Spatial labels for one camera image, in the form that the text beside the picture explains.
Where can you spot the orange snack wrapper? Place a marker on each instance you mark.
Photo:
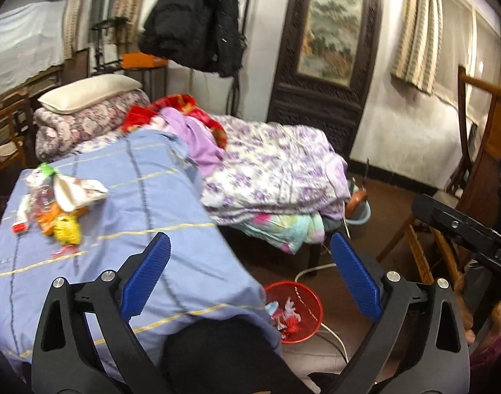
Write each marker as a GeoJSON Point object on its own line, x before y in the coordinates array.
{"type": "Point", "coordinates": [47, 218]}

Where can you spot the white wrapper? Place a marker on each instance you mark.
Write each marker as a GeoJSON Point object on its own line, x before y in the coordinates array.
{"type": "Point", "coordinates": [290, 305]}

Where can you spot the person's right hand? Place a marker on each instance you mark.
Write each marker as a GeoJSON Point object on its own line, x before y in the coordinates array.
{"type": "Point", "coordinates": [498, 316]}

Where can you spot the checked beige curtain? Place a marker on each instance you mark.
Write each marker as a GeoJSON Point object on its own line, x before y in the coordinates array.
{"type": "Point", "coordinates": [125, 4]}

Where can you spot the red white small packet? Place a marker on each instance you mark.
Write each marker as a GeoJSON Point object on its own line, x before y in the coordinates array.
{"type": "Point", "coordinates": [20, 223]}

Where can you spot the light blue plastic basin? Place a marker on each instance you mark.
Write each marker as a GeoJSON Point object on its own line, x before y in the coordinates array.
{"type": "Point", "coordinates": [363, 217]}

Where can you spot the black metal side table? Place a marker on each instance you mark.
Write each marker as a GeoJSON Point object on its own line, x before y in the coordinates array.
{"type": "Point", "coordinates": [152, 69]}

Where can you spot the red foil wrapper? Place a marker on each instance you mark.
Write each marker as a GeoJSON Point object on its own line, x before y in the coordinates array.
{"type": "Point", "coordinates": [293, 326]}

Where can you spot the black metal bed frame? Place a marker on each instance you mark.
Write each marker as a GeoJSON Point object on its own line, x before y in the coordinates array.
{"type": "Point", "coordinates": [236, 98]}

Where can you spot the lilac garment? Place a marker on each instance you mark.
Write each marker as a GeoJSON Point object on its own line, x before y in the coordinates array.
{"type": "Point", "coordinates": [197, 143]}

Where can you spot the red mesh waste basket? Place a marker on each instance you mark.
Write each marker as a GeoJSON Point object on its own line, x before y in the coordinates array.
{"type": "Point", "coordinates": [312, 308]}

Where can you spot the narrow beige curtain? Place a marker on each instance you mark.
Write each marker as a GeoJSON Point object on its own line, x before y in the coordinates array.
{"type": "Point", "coordinates": [76, 12]}

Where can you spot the wooden sideboard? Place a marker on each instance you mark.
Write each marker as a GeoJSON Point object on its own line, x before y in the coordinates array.
{"type": "Point", "coordinates": [45, 80]}

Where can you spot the black puffer jacket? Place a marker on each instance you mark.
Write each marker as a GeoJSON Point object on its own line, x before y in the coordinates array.
{"type": "Point", "coordinates": [193, 20]}

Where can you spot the yellow wrapper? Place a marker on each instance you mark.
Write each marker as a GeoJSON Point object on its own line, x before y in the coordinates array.
{"type": "Point", "coordinates": [68, 227]}

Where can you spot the blue checked bed sheet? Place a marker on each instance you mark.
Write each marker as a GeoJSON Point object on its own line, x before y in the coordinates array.
{"type": "Point", "coordinates": [131, 221]}

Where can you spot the carved wooden painted screen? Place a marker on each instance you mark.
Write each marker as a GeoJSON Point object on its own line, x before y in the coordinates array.
{"type": "Point", "coordinates": [332, 28]}

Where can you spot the person's right forearm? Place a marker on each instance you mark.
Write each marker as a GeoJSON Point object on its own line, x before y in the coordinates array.
{"type": "Point", "coordinates": [490, 357]}

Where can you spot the pink floral folded quilt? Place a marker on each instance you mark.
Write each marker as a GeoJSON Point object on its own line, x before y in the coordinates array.
{"type": "Point", "coordinates": [90, 119]}

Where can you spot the orange box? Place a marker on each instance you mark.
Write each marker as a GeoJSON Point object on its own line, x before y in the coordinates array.
{"type": "Point", "coordinates": [139, 60]}

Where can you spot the white cloth cover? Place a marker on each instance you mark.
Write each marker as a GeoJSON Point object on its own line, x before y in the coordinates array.
{"type": "Point", "coordinates": [20, 41]}

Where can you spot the orange brown scoop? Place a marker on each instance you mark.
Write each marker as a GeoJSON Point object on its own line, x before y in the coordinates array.
{"type": "Point", "coordinates": [357, 201]}

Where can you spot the cream pillow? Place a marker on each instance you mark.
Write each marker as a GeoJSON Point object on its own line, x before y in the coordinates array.
{"type": "Point", "coordinates": [86, 92]}

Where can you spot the wooden armchair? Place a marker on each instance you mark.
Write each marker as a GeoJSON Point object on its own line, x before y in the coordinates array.
{"type": "Point", "coordinates": [8, 127]}

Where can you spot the wide bright window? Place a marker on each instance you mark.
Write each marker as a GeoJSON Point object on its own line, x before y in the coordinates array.
{"type": "Point", "coordinates": [459, 49]}

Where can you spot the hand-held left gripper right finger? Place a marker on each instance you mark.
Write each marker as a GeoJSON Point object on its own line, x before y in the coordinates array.
{"type": "Point", "coordinates": [353, 275]}

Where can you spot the purple floral quilt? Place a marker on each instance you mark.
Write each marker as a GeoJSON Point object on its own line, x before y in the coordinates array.
{"type": "Point", "coordinates": [267, 164]}

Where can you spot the striped cream curtain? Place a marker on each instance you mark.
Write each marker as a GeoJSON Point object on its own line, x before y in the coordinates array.
{"type": "Point", "coordinates": [414, 37]}

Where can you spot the red shredded wrapper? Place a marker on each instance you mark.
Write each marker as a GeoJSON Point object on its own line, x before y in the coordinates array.
{"type": "Point", "coordinates": [68, 250]}

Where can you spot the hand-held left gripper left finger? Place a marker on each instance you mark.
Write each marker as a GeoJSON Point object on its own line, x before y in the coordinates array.
{"type": "Point", "coordinates": [150, 271]}

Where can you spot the red floral blanket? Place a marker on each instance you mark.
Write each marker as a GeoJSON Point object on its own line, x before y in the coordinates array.
{"type": "Point", "coordinates": [180, 102]}

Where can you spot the pastel patterned blanket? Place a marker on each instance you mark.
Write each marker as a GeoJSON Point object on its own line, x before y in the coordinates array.
{"type": "Point", "coordinates": [283, 230]}

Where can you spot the black plant stand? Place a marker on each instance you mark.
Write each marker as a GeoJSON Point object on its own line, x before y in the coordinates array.
{"type": "Point", "coordinates": [111, 20]}

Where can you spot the wooden high-back chair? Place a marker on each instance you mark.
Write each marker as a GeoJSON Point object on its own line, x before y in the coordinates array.
{"type": "Point", "coordinates": [484, 86]}

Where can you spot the dark framed window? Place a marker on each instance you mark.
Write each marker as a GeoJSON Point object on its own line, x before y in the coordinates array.
{"type": "Point", "coordinates": [98, 8]}

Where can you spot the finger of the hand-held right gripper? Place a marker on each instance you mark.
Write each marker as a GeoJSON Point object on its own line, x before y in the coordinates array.
{"type": "Point", "coordinates": [455, 225]}

